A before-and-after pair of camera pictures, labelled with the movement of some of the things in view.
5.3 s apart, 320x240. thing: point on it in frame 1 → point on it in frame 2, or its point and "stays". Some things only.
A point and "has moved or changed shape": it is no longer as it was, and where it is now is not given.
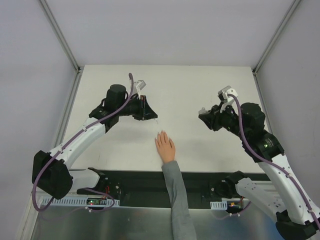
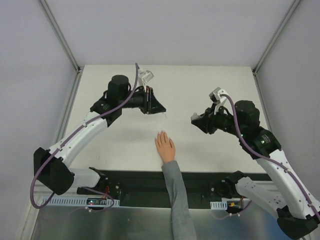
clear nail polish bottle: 203,111 has moved or changed shape
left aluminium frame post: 61,36 stays
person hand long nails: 165,146 stays
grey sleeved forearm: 182,225 stays
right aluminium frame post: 275,36 stays
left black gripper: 142,108 → 149,100
